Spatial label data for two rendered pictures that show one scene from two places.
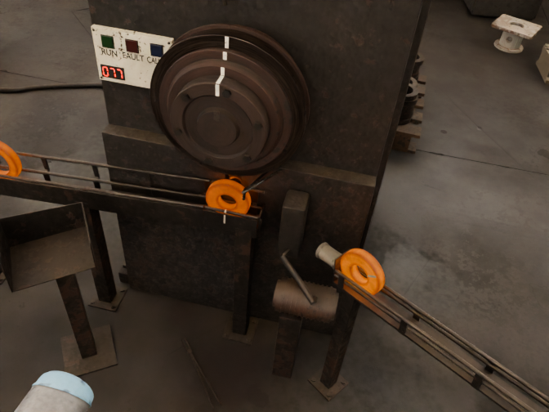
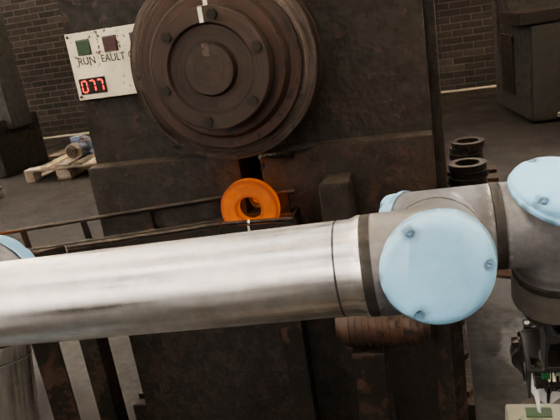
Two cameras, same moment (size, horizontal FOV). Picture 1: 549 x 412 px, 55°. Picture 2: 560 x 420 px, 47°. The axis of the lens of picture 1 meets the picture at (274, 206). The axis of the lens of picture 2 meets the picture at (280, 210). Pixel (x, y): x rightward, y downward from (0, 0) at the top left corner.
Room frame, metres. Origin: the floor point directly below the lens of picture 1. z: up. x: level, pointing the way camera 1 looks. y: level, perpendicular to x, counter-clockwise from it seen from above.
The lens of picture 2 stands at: (-0.28, -0.08, 1.23)
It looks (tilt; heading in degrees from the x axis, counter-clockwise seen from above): 18 degrees down; 6
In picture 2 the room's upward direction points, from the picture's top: 9 degrees counter-clockwise
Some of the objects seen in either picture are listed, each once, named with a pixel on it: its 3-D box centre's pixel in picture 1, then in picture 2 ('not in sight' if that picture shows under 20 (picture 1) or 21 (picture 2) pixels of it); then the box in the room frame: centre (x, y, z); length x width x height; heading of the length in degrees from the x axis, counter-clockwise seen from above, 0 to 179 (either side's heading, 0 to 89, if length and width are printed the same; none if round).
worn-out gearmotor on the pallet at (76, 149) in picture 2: not in sight; (85, 144); (5.61, 2.25, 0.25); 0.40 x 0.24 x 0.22; 171
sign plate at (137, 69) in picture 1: (135, 60); (116, 62); (1.49, 0.48, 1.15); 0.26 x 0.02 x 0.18; 81
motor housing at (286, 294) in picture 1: (299, 332); (391, 390); (1.15, -0.14, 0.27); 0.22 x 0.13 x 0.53; 81
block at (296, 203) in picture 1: (293, 223); (341, 220); (1.31, -0.07, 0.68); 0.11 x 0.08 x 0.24; 171
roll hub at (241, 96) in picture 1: (219, 124); (212, 68); (1.24, 0.18, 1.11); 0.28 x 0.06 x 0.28; 81
